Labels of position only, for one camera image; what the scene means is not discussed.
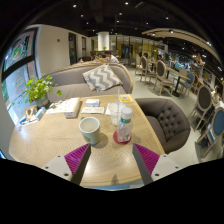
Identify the white tissue box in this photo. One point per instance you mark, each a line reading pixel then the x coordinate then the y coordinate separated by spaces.
pixel 71 108

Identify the grey white chevron pillow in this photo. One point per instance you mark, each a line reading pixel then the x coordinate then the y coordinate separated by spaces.
pixel 101 78

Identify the pale green ceramic mug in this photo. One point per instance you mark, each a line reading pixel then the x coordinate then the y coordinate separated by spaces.
pixel 90 131

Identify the clear drinking straw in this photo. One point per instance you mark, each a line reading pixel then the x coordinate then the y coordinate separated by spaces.
pixel 118 95

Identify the framed colourful wall poster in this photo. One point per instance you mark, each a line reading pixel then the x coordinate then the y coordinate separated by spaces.
pixel 18 50

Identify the group of ceiling lights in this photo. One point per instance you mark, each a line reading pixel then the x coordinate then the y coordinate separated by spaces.
pixel 126 3

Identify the green potted plant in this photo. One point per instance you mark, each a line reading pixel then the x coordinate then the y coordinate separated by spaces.
pixel 38 88

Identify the dark dining table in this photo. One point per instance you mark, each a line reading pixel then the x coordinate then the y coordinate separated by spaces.
pixel 176 76

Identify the white paper napkin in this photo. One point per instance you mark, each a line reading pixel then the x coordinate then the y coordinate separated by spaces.
pixel 108 109

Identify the flat round red coaster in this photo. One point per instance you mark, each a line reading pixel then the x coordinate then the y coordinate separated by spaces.
pixel 115 138

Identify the clear plastic cup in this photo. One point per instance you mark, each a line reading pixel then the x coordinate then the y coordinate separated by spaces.
pixel 115 115

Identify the white printed menu sheet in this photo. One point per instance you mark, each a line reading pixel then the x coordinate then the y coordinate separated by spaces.
pixel 92 110

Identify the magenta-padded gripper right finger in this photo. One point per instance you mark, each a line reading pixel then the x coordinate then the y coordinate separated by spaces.
pixel 156 165

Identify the clear plastic water bottle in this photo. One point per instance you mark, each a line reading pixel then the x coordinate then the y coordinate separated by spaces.
pixel 125 128

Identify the small blue white box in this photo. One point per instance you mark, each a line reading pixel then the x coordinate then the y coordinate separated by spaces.
pixel 92 102

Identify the grey upholstered sofa bench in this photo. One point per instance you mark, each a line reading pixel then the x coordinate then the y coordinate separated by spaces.
pixel 66 83

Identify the small yellow card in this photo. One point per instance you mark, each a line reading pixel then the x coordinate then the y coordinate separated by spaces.
pixel 125 98

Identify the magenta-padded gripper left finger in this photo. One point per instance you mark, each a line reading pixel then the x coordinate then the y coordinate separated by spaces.
pixel 71 163

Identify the round white column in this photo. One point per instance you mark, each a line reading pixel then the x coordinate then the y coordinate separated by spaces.
pixel 103 41

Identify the dark grey tufted armchair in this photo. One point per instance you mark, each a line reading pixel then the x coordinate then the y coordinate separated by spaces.
pixel 166 120

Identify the person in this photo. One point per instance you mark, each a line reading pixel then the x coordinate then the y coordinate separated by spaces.
pixel 111 58

